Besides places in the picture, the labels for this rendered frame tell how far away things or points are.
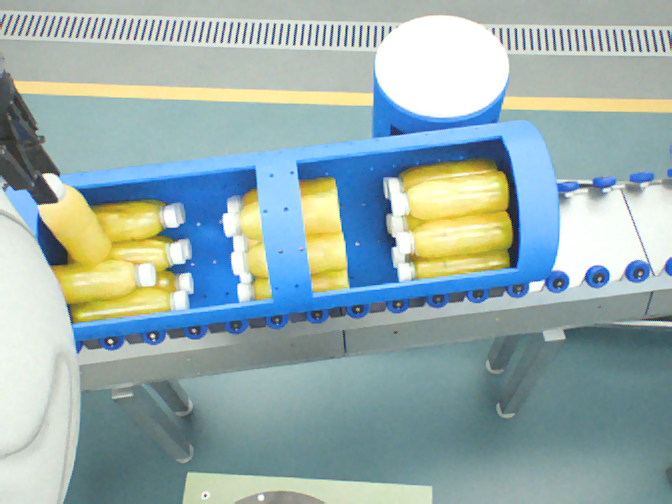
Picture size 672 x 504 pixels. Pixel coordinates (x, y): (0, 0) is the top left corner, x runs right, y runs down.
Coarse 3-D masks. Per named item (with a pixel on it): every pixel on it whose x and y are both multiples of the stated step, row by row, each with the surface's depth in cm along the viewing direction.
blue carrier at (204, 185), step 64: (512, 128) 119; (128, 192) 132; (192, 192) 134; (512, 192) 135; (64, 256) 137; (192, 256) 138; (384, 256) 138; (512, 256) 136; (128, 320) 116; (192, 320) 119
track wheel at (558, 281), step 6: (558, 270) 133; (552, 276) 132; (558, 276) 132; (564, 276) 132; (546, 282) 133; (552, 282) 133; (558, 282) 133; (564, 282) 133; (552, 288) 133; (558, 288) 133; (564, 288) 133
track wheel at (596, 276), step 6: (600, 264) 133; (588, 270) 133; (594, 270) 132; (600, 270) 133; (606, 270) 133; (588, 276) 133; (594, 276) 133; (600, 276) 133; (606, 276) 133; (588, 282) 133; (594, 282) 133; (600, 282) 134; (606, 282) 134
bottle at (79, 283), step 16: (64, 272) 119; (80, 272) 118; (96, 272) 118; (112, 272) 118; (128, 272) 119; (64, 288) 118; (80, 288) 118; (96, 288) 118; (112, 288) 119; (128, 288) 120
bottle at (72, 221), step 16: (64, 192) 106; (48, 208) 106; (64, 208) 107; (80, 208) 109; (48, 224) 109; (64, 224) 108; (80, 224) 110; (96, 224) 114; (64, 240) 112; (80, 240) 113; (96, 240) 115; (80, 256) 117; (96, 256) 118
